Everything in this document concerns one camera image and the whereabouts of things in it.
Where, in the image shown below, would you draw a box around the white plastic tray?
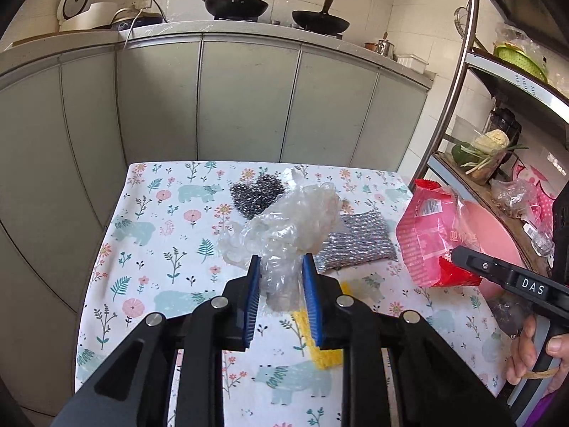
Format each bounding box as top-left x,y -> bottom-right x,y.
395,53 -> 430,73

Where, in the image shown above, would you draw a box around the yellow foam net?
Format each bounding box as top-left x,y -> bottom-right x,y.
291,279 -> 356,371

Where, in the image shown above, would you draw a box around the pink plastic basin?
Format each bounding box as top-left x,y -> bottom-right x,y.
458,199 -> 531,305

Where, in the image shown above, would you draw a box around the person's right hand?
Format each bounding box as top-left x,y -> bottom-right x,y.
506,315 -> 569,394

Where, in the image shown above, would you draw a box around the small metal pot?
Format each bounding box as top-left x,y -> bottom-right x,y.
365,31 -> 397,59

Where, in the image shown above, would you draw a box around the dark induction cooker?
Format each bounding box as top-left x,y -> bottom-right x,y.
110,6 -> 164,30

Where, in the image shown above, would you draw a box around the black blender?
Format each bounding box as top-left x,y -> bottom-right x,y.
490,106 -> 522,144

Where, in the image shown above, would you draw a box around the white rice cooker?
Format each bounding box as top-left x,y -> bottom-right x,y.
56,0 -> 120,33

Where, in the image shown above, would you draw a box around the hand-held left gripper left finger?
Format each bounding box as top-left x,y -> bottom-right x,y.
51,254 -> 263,427

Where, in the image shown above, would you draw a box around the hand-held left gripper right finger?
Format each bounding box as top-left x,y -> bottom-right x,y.
302,253 -> 516,427

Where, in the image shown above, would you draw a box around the white power cable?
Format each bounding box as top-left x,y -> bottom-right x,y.
123,6 -> 147,51

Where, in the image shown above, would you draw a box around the glass mug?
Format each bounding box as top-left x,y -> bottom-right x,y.
528,225 -> 555,258

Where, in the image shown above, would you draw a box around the floral printed tablecloth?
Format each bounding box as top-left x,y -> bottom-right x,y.
75,160 -> 525,427

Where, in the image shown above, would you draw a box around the green plastic basket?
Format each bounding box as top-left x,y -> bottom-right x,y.
493,42 -> 549,84

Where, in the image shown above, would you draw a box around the green onions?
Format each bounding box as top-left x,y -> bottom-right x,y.
460,142 -> 531,175

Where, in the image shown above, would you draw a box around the grey kitchen cabinet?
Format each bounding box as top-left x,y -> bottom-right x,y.
0,20 -> 434,410

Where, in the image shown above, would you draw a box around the purple cloth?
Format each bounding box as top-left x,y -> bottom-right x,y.
525,387 -> 569,427

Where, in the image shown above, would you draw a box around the green pepper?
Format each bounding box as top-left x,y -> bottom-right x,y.
452,142 -> 473,166

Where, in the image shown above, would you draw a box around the pink polka dot cloth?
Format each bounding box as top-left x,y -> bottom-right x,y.
511,160 -> 558,228

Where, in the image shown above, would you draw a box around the clear plastic bag with label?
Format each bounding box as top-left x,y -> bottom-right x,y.
490,178 -> 542,220

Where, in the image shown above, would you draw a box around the pink patterned wrapper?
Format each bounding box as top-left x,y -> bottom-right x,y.
395,178 -> 484,288

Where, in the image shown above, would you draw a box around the silver scouring pad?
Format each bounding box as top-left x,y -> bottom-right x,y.
313,210 -> 399,273

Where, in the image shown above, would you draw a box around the metal wire strainer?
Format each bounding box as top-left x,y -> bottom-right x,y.
453,6 -> 473,40

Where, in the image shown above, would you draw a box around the steel wool scrubber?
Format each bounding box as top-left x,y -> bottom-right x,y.
229,173 -> 285,220

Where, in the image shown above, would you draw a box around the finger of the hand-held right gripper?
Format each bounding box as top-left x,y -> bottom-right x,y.
451,247 -> 549,314

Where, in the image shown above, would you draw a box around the metal storage rack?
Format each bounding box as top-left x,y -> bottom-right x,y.
409,0 -> 569,276

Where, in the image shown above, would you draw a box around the clear vegetable container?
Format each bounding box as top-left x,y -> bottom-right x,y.
450,115 -> 512,184

